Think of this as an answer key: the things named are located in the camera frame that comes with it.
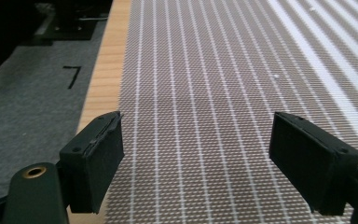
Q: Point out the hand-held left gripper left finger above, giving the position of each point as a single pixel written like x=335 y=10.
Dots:
x=93 y=168

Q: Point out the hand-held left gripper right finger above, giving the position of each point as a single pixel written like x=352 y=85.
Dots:
x=307 y=161

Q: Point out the black metal stand base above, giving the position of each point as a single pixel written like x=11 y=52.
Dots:
x=66 y=29

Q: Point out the brown white striped woven mat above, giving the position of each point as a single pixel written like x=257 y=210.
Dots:
x=214 y=93

